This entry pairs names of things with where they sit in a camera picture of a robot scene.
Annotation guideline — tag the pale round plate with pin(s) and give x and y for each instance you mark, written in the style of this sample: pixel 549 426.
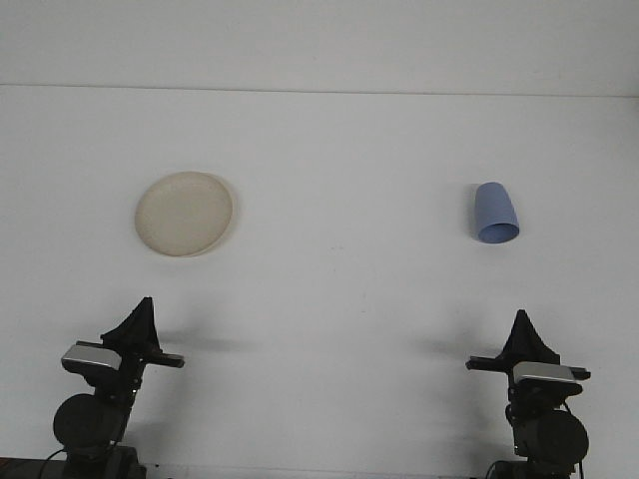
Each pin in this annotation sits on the pale round plate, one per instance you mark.
pixel 185 214

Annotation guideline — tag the pale blue cup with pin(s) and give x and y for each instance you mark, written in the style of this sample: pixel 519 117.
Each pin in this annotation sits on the pale blue cup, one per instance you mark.
pixel 494 209

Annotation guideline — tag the dark platform edge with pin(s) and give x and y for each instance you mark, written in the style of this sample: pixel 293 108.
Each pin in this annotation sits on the dark platform edge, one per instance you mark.
pixel 20 469

